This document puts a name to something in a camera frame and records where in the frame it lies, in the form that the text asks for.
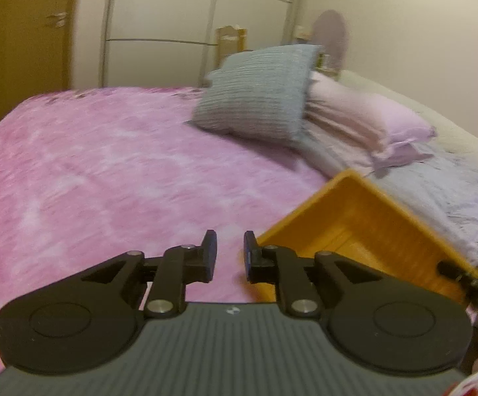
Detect brown wooden door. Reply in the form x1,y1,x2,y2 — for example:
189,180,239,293
0,0,75,122

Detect upper pink pillow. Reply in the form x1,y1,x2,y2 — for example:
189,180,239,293
306,71,436,159

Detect pink floral blanket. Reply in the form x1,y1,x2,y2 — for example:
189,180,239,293
0,88,326,377

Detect pink pillow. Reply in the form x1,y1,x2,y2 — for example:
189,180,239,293
306,71,436,159
297,120,433,178

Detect striped duvet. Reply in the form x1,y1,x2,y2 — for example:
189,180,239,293
368,143,478,266

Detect small wooden headboard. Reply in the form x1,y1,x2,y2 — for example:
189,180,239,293
215,25,247,68

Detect orange plastic tray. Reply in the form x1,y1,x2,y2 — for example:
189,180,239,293
258,170,478,303

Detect mauve covered chair back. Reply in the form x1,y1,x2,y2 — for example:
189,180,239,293
309,10,348,72

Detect lower pink pillow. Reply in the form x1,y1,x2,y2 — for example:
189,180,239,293
297,120,433,178

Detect grey checked cushion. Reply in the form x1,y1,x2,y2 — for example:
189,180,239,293
191,44,321,146

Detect white sliding wardrobe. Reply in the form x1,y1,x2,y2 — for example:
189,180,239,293
71,0,302,90

